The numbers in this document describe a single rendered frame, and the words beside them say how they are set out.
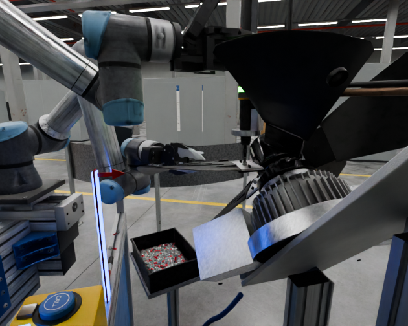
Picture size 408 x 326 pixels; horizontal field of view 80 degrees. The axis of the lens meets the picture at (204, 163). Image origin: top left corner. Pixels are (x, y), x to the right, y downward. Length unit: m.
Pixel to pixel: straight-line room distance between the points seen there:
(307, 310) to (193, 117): 6.20
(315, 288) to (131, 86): 0.61
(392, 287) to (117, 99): 0.51
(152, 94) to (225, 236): 6.57
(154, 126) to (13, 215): 6.19
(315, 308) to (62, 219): 0.81
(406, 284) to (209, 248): 0.38
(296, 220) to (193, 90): 6.33
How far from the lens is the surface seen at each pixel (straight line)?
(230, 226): 0.62
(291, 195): 0.51
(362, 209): 0.40
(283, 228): 0.47
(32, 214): 1.03
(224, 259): 0.61
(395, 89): 0.51
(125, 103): 0.47
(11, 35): 0.60
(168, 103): 6.88
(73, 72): 0.59
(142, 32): 0.49
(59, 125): 1.05
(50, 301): 0.41
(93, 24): 0.48
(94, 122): 0.76
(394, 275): 0.46
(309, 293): 0.71
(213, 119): 6.58
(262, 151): 0.63
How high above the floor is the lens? 1.33
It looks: 13 degrees down
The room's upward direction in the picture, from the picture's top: straight up
